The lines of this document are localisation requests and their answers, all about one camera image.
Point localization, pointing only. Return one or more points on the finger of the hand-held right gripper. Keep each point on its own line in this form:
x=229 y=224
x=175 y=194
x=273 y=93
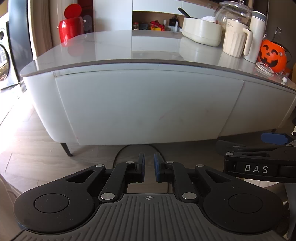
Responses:
x=274 y=138
x=233 y=148

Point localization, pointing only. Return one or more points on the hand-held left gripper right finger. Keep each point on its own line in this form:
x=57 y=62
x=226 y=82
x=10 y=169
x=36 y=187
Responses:
x=157 y=166

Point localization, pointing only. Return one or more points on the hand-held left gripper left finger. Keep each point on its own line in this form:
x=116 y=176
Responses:
x=141 y=165

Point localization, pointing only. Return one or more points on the wooden drawer with white front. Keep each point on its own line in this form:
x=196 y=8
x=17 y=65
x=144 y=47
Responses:
x=150 y=104

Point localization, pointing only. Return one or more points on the small white ball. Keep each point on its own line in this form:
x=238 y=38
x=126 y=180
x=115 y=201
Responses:
x=284 y=80

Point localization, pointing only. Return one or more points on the small orange box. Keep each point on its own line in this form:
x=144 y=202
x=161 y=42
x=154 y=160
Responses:
x=287 y=71

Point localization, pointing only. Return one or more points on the orange pumpkin bucket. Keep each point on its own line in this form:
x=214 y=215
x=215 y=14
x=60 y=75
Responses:
x=271 y=54

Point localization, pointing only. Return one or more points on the white thermos bottle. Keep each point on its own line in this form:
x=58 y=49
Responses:
x=257 y=34

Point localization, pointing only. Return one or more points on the cream ribbed pitcher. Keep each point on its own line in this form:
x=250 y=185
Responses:
x=234 y=39

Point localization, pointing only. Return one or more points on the white drawer coffee table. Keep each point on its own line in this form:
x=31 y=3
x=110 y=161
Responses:
x=42 y=97

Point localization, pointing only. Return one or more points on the cream oval container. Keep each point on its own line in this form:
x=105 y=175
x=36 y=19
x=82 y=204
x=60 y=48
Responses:
x=201 y=31

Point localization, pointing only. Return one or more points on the clear glass jar with lid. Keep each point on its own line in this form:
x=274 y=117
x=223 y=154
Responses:
x=233 y=14

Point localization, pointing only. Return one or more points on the white crumpled tissue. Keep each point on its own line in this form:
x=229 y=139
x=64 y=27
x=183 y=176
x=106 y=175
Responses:
x=208 y=19

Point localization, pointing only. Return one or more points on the dark small basket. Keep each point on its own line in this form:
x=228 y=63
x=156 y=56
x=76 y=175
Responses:
x=143 y=26

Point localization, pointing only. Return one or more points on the black box in white holder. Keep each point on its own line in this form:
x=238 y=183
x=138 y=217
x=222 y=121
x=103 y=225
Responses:
x=172 y=22

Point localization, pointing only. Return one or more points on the small spice jar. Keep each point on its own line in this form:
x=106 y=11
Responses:
x=136 y=26

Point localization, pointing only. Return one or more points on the red toy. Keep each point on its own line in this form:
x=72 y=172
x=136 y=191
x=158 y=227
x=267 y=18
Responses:
x=157 y=25

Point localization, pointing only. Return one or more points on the red trash can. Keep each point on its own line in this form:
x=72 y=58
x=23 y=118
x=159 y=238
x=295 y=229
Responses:
x=70 y=25

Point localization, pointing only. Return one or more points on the white washing machine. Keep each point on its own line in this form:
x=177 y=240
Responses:
x=4 y=58

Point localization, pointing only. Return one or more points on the white wall cabinet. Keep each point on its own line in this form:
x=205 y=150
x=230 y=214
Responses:
x=111 y=14

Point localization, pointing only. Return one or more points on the dark sliding door frame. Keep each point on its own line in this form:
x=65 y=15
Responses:
x=19 y=46

